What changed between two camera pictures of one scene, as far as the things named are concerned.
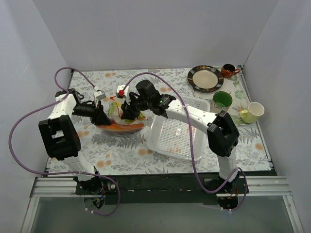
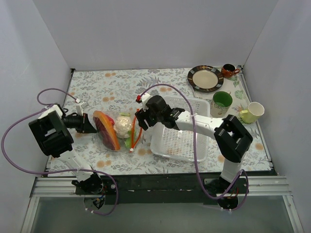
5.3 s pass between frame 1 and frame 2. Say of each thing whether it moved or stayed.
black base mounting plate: stayed
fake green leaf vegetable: moved
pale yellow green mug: stayed
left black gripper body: moved
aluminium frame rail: stayed
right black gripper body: moved
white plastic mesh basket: stayed
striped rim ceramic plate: stayed
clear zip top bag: moved
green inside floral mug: stayed
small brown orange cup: stayed
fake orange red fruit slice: moved
